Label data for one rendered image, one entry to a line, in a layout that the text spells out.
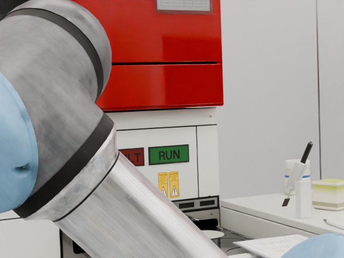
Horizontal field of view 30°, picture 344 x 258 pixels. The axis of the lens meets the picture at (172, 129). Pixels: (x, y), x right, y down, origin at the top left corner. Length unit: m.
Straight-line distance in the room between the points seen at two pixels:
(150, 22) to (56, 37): 1.08
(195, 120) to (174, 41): 0.23
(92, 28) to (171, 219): 0.19
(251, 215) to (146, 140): 0.33
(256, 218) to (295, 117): 2.14
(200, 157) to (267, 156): 1.91
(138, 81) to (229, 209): 0.43
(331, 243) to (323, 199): 0.85
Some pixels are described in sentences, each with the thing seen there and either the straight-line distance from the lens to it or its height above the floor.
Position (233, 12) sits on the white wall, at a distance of 3.54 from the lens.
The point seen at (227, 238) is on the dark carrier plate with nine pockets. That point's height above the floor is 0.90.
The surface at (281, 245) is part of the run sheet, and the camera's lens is 1.23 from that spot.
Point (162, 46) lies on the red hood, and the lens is 1.64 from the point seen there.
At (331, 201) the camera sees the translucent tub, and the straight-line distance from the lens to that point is 1.60.
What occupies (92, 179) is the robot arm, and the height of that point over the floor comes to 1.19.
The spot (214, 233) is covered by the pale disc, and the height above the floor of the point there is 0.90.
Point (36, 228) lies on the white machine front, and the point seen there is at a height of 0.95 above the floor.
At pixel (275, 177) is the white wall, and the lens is 3.68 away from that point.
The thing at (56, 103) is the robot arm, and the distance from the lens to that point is 0.52.
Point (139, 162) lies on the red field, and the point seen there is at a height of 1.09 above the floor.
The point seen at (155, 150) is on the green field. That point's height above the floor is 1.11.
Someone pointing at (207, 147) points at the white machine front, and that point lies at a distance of 1.76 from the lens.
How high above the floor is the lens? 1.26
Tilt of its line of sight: 3 degrees down
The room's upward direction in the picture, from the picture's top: 2 degrees counter-clockwise
